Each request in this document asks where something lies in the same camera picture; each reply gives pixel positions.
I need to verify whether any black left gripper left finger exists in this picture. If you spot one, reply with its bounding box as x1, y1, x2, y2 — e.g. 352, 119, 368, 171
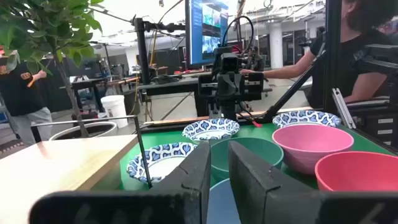
29, 141, 211, 224

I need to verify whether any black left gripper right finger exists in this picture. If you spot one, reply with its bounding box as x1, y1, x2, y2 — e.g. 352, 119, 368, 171
228, 141, 398, 224

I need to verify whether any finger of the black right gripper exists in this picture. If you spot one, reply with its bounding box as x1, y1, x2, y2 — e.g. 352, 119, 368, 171
208, 101, 220, 119
221, 100, 237, 121

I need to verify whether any blue patterned paper bowl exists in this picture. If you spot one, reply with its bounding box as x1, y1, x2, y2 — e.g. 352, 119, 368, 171
272, 110, 342, 128
126, 142, 198, 184
182, 118, 241, 144

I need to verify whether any light blue plastic bowl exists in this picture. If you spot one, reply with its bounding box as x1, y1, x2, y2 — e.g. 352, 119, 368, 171
206, 179, 242, 224

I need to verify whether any green plastic bowl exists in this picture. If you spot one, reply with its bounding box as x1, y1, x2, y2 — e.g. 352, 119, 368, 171
210, 136, 284, 183

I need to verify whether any pink plastic bowl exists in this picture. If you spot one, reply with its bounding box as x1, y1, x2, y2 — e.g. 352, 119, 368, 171
272, 123, 354, 175

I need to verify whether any red plastic bowl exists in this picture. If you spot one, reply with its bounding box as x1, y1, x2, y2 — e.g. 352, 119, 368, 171
314, 151, 398, 192

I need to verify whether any green table mat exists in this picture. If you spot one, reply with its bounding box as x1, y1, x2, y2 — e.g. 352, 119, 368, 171
119, 123, 397, 191

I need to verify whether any dark grey monitor desk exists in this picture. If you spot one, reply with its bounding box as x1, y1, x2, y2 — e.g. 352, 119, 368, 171
136, 73, 274, 118

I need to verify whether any computer monitor blue screen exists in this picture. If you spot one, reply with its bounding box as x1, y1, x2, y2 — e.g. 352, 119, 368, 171
185, 0, 240, 69

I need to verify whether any black stand pole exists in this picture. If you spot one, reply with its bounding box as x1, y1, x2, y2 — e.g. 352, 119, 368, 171
133, 17, 187, 85

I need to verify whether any white plastic bucket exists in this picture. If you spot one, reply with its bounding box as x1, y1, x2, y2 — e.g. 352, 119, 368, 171
100, 95, 129, 129

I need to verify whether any white plant pot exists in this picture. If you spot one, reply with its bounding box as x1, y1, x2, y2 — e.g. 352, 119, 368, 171
49, 121, 118, 141

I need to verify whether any silver aluminium extrusion bar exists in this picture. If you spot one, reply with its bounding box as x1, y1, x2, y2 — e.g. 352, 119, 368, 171
331, 88, 357, 130

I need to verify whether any person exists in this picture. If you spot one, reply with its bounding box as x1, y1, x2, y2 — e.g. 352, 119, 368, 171
241, 0, 398, 108
0, 46, 53, 147

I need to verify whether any cluttered background workbench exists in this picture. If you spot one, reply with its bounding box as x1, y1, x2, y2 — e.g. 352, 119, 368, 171
70, 76, 140, 119

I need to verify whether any small green leafy tree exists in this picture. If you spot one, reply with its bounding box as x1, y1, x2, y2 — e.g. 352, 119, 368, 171
0, 0, 105, 138

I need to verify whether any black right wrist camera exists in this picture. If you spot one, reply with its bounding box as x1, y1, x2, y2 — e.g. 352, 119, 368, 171
219, 52, 240, 74

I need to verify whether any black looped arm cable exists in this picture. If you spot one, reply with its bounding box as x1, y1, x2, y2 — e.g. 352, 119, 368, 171
221, 15, 255, 57

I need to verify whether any black metal rig frame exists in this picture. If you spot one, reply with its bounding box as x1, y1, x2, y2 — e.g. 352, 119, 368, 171
141, 0, 398, 155

